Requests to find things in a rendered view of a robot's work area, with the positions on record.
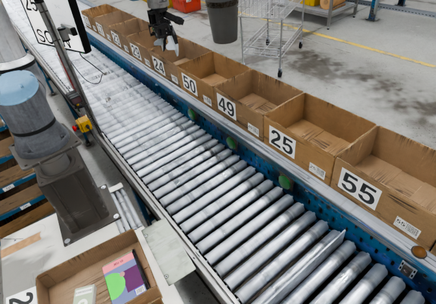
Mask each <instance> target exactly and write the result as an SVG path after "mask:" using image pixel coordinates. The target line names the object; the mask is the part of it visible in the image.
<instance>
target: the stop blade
mask: <svg viewBox="0 0 436 304"><path fill-rule="evenodd" d="M345 231H346V230H345V229H344V230H343V231H342V232H341V233H340V234H339V235H338V236H337V237H336V238H334V239H333V241H331V243H329V245H327V246H326V247H325V248H324V249H323V250H322V251H321V252H320V253H319V254H318V255H316V256H315V257H314V258H313V259H312V260H311V261H310V262H309V263H308V264H307V265H305V267H303V269H301V271H299V272H298V273H297V274H296V275H295V276H294V277H293V278H292V279H291V280H289V281H288V282H287V283H286V284H285V285H284V286H283V287H282V288H281V289H280V290H279V291H277V293H276V294H275V295H274V296H273V297H271V298H270V299H269V300H268V301H267V302H266V303H265V304H279V302H281V301H282V300H283V299H284V298H285V297H286V296H287V295H288V294H289V293H290V292H291V291H292V290H293V289H294V288H296V287H297V286H298V285H299V284H300V283H301V282H302V281H303V280H304V279H305V278H306V277H307V276H308V275H309V274H310V273H312V271H314V269H316V267H318V265H320V263H321V262H323V261H324V260H325V259H326V258H327V257H328V256H329V255H330V254H331V253H332V252H333V251H334V250H335V249H336V248H337V247H339V246H340V245H341V244H342V243H343V239H344V235H345Z"/></svg>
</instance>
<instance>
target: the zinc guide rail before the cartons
mask: <svg viewBox="0 0 436 304"><path fill-rule="evenodd" d="M84 27H85V29H86V32H88V33H89V34H91V35H92V36H93V37H95V38H97V39H98V40H99V41H101V42H102V43H104V44H105V45H107V46H108V47H109V48H111V49H112V50H114V51H115V52H116V53H118V54H120V55H121V56H122V57H123V58H125V59H127V60H128V61H129V62H131V63H132V64H134V65H135V66H137V67H138V68H140V69H141V70H142V71H144V72H146V73H147V74H148V75H150V76H151V77H153V78H154V79H156V80H157V81H159V82H160V83H161V84H163V85H164V86H165V87H167V88H169V89H170V90H171V91H173V92H174V93H176V94H177V95H179V96H180V97H182V98H183V99H184V100H186V101H188V102H189V103H190V104H192V105H193V106H194V107H196V108H197V109H199V110H200V111H202V112H203V113H205V114H206V115H207V116H209V117H211V118H212V119H213V120H214V121H216V122H218V123H219V124H221V125H222V126H224V127H225V128H226V129H228V130H230V131H231V132H232V133H233V134H235V135H237V136H238V137H239V138H241V139H242V140H244V141H245V142H246V143H248V144H249V145H251V146H253V147H254V148H255V149H256V150H258V151H260V152H261V153H262V154H264V155H265V156H267V157H268V158H270V159H271V160H273V161H274V162H275V163H277V164H279V166H281V167H283V168H284V169H285V170H287V171H288V172H290V173H291V174H293V175H294V176H296V177H297V178H298V179H300V180H302V181H303V182H304V183H306V184H307V185H309V186H310V187H311V188H313V189H315V190H316V191H317V192H319V193H320V194H322V195H323V196H325V197H326V198H327V199H329V200H330V201H332V202H333V203H335V204H336V205H338V206H339V207H340V208H342V209H344V210H345V211H346V212H347V213H349V214H351V215H352V216H353V217H355V218H356V219H358V220H359V221H361V222H362V223H364V224H365V225H366V226H368V227H369V228H370V229H372V230H374V231H375V232H376V233H378V234H379V235H381V236H382V237H384V238H385V239H387V240H388V241H389V242H391V243H393V244H394V245H395V246H397V247H398V248H400V249H401V250H402V251H404V252H406V253H407V254H408V255H410V256H411V257H412V258H414V259H416V260H417V261H418V262H420V263H421V264H423V265H424V266H426V267H427V268H429V269H430V270H431V271H433V272H435V273H436V256H434V255H432V254H431V253H430V252H428V251H426V252H427V257H426V258H425V259H418V258H416V257H415V256H413V254H412V253H411V248H412V247H413V246H418V244H416V243H414V242H413V241H412V240H410V239H408V238H407V237H405V236H403V235H402V234H401V233H399V232H397V231H396V230H395V229H393V228H392V227H390V226H388V225H387V224H386V223H384V222H382V221H381V220H380V219H378V218H376V217H375V216H373V215H372V214H370V213H369V212H367V211H366V210H364V209H363V208H361V207H360V206H358V205H357V204H355V203H354V202H352V201H351V200H349V199H348V198H346V197H344V196H343V195H342V194H340V193H338V192H337V191H335V190H334V189H332V188H331V187H329V186H328V185H326V184H325V183H323V182H322V181H320V180H318V179H317V178H316V177H314V176H312V175H311V174H310V173H308V172H306V171H305V170H304V169H302V168H300V167H299V166H298V165H296V164H294V163H293V162H292V161H289V160H288V159H287V158H285V157H283V156H282V155H281V154H279V153H277V152H276V151H275V150H273V149H272V148H270V147H269V146H267V145H266V144H264V143H262V142H261V141H259V140H258V139H256V138H255V137H253V136H252V135H250V134H249V133H247V132H246V131H244V130H243V129H241V128H240V127H238V126H237V125H235V124H234V123H232V122H230V121H229V120H228V119H226V118H224V117H223V116H222V115H220V114H218V113H217V112H216V111H214V110H212V109H211V108H209V107H208V106H207V105H205V104H203V103H202V102H200V101H199V100H197V99H196V98H194V97H192V96H191V95H190V94H188V93H186V92H185V91H184V90H182V89H180V88H179V87H178V86H176V85H174V84H173V83H171V82H170V81H168V80H167V79H165V78H164V77H162V76H161V75H159V74H158V73H156V72H155V71H153V70H152V69H150V68H149V67H147V66H146V65H144V64H142V63H141V62H139V61H138V60H136V59H135V58H133V57H132V56H131V55H129V54H127V53H126V52H125V51H123V50H121V49H120V48H119V47H116V46H115V45H114V44H112V43H110V42H109V41H108V40H106V39H104V38H103V37H102V36H100V35H98V34H97V33H96V32H94V31H92V30H91V29H89V28H88V27H86V26H84Z"/></svg>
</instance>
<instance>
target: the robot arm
mask: <svg viewBox="0 0 436 304"><path fill-rule="evenodd" d="M131 1H139V0H131ZM147 4H148V8H150V10H147V14H148V17H149V23H150V24H148V26H149V32H150V35H151V36H156V38H158V39H157V40H156V41H155V42H154V45H161V46H162V51H165V48H166V49H167V50H175V53H176V56H178V40H177V36H176V32H175V30H174V28H173V25H172V24H171V22H170V20H171V21H173V22H175V23H176V24H177V25H183V24H184V19H182V18H181V17H180V16H176V15H174V14H171V13H169V12H167V10H168V6H169V0H147ZM150 27H152V30H153V32H152V33H151V31H150ZM166 39H167V41H168V44H166ZM0 114H1V116H2V117H3V119H4V120H5V122H6V124H7V125H8V127H9V128H10V131H11V132H12V134H13V135H14V144H15V150H16V152H17V154H18V156H19V157H21V158H23V159H37V158H42V157H45V156H48V155H50V154H52V153H54V152H56V151H58V150H60V149H61V148H62V147H63V146H65V145H66V143H67V142H68V141H69V138H70V134H69V132H68V130H67V129H66V128H65V127H64V126H63V125H62V124H60V123H59V122H58V121H57V120H56V118H55V116H54V114H53V112H52V110H51V108H50V105H49V103H48V101H47V99H46V80H45V76H44V74H43V72H42V70H41V69H40V68H39V67H38V64H37V63H36V60H35V59H34V57H33V56H32V55H30V54H28V53H26V52H25V50H24V48H23V45H22V43H21V41H20V39H19V36H18V34H17V32H16V30H15V28H14V26H13V24H12V22H11V19H10V17H9V15H8V12H7V11H6V8H5V6H4V4H3V2H2V0H0Z"/></svg>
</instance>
